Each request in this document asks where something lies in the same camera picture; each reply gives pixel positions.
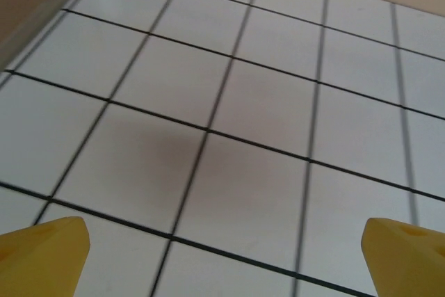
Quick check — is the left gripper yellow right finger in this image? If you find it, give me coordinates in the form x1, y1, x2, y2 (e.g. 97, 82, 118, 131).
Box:
361, 217, 445, 297

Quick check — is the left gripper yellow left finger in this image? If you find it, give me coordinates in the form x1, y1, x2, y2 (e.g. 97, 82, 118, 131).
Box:
0, 216, 92, 297

